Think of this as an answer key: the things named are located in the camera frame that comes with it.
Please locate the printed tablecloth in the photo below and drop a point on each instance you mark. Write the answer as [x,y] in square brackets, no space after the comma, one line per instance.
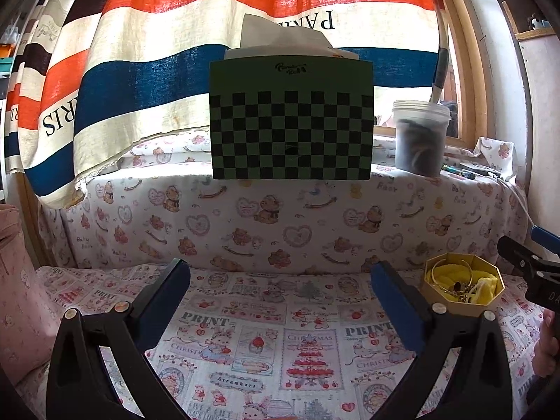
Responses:
[262,337]

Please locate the yellow cloth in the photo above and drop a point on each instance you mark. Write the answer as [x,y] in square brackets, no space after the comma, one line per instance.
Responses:
[488,286]

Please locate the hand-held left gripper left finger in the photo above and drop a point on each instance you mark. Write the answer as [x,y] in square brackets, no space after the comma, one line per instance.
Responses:
[164,306]

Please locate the wooden trimmed board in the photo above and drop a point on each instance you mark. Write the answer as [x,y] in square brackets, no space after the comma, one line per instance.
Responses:
[542,118]

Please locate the striped curtain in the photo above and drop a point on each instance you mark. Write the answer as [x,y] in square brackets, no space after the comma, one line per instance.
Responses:
[175,22]

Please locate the dark marker pen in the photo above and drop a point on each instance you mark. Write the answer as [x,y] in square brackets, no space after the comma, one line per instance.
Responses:
[450,169]

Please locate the yellow octagonal jewelry box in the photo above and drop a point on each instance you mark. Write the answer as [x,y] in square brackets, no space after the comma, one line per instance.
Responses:
[455,299]

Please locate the blue lighter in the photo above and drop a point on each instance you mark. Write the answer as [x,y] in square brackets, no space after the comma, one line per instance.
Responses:
[468,175]

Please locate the person's right hand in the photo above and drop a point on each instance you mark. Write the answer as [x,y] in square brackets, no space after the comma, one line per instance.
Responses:
[549,345]

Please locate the gold bangle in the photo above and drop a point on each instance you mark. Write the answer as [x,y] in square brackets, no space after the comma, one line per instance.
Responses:
[432,276]

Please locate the dark grey flat bar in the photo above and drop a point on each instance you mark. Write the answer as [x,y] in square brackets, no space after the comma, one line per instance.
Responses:
[481,169]

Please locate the wooden window frame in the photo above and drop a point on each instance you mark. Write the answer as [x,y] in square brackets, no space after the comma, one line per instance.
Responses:
[468,52]

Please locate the striped rolled tube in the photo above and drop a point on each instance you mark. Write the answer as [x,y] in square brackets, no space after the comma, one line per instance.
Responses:
[439,83]

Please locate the pink cloth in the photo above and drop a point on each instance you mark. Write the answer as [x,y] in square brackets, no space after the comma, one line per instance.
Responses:
[19,293]

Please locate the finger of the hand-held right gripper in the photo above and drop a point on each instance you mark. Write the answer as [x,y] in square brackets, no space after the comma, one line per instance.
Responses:
[544,237]
[518,256]

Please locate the bear print cloth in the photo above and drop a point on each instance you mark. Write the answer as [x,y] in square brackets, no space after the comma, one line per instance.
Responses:
[306,227]

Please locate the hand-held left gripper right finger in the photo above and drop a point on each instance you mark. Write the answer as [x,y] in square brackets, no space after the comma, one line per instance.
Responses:
[396,310]

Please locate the clear plastic jar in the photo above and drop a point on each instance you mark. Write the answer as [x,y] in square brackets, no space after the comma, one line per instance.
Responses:
[420,140]

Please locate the white tissue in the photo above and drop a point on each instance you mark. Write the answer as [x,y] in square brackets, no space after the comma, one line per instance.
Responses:
[280,35]

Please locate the small black white figurine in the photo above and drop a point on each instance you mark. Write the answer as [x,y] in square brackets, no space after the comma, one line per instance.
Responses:
[536,22]

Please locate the green checkered tissue box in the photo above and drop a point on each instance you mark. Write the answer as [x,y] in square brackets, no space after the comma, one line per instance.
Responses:
[291,131]

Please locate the storage shelf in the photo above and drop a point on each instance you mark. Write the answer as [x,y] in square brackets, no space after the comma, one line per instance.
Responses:
[8,61]

